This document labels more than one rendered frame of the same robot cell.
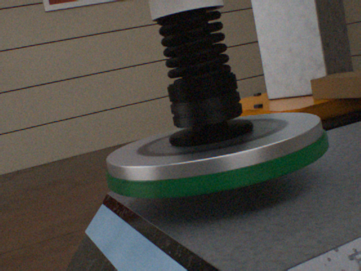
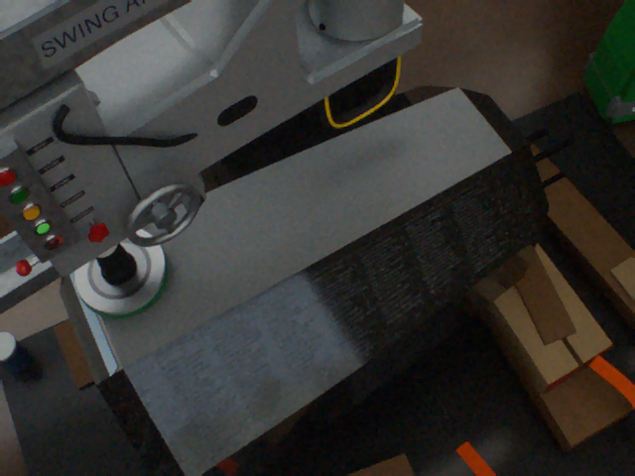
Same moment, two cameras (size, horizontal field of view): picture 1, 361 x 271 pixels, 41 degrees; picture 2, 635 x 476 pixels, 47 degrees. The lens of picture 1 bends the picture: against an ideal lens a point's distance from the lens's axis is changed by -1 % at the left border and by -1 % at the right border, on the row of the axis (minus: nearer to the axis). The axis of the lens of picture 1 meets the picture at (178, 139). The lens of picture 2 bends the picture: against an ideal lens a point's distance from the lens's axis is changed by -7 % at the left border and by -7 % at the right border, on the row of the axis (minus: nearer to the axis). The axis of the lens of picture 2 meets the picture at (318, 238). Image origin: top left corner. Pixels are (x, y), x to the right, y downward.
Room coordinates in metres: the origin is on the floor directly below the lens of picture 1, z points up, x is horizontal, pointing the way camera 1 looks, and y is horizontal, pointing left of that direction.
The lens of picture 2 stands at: (-0.32, -0.48, 2.32)
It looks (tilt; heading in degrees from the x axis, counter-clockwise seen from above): 61 degrees down; 0
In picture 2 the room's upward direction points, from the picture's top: 8 degrees counter-clockwise
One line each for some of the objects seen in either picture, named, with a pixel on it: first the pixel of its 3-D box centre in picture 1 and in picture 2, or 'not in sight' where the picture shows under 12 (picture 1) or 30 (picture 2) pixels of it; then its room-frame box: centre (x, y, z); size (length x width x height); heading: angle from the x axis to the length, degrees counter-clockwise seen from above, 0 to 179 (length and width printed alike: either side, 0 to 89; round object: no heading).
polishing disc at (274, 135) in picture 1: (212, 141); (119, 270); (0.48, -0.03, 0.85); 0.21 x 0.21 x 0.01
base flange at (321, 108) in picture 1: (312, 96); not in sight; (1.41, -0.41, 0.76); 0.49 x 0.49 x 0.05; 19
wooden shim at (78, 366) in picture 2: not in sight; (78, 351); (0.65, 0.37, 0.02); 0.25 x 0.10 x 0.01; 23
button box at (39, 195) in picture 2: not in sight; (28, 205); (0.35, -0.02, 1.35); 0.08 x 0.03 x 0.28; 118
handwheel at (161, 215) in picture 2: not in sight; (154, 201); (0.43, -0.19, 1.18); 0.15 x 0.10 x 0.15; 118
